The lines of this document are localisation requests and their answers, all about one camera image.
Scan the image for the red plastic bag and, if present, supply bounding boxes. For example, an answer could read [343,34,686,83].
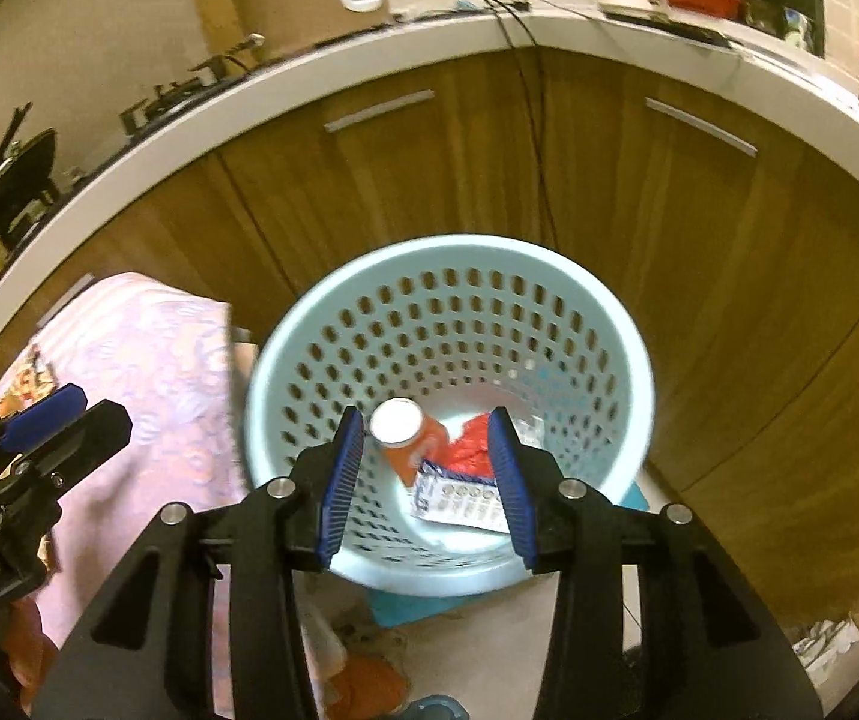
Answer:
[442,413,494,479]

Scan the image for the orange white paper cup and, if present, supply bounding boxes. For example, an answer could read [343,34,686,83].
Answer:
[369,398,449,488]

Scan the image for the person hand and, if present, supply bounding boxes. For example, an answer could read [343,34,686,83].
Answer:
[2,598,58,713]

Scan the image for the orange snack bag front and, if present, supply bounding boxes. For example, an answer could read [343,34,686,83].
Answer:
[0,344,58,419]

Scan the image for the pink floral tablecloth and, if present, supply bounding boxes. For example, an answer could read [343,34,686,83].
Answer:
[0,271,327,720]

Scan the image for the light blue plastic basket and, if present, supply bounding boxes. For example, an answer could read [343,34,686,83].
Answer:
[242,232,656,600]

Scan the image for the black wok with lid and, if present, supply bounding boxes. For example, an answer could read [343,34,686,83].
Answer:
[0,103,59,236]

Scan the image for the wooden base cabinets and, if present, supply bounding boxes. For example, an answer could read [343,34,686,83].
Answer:
[0,47,859,631]

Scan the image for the black gas stove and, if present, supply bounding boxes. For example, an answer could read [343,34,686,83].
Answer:
[65,54,255,190]

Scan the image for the black power cable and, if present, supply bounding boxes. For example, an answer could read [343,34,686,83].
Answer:
[372,0,563,249]

